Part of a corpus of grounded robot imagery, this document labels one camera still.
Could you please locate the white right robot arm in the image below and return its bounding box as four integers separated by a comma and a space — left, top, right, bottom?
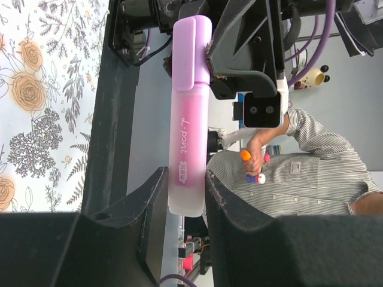
108, 1, 299, 100

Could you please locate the orange capped controller handle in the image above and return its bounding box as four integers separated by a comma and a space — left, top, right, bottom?
240, 149, 268, 184

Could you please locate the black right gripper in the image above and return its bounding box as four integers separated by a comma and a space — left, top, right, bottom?
178, 1, 285, 100

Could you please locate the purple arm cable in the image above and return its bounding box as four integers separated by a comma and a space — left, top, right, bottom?
281, 0, 338, 78
160, 273, 195, 287

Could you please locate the floral table mat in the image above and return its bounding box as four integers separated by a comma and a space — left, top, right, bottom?
1, 0, 109, 213

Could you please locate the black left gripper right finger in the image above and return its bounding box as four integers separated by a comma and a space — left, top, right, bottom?
205, 172, 382, 286

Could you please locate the person in striped shirt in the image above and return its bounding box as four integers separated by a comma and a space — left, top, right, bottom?
207, 107, 382, 217

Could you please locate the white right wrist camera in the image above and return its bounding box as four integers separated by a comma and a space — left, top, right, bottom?
243, 78, 289, 129

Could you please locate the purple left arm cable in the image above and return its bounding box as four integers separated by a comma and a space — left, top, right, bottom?
160, 273, 195, 287

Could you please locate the person's hand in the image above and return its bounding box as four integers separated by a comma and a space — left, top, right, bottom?
244, 129, 270, 176

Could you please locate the cream panda mug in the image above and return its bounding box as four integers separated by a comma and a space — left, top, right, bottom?
294, 65, 330, 90

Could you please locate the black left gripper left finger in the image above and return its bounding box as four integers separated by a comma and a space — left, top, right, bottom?
1, 167, 168, 286

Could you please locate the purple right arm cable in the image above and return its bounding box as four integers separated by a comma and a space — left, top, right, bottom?
281, 0, 338, 78

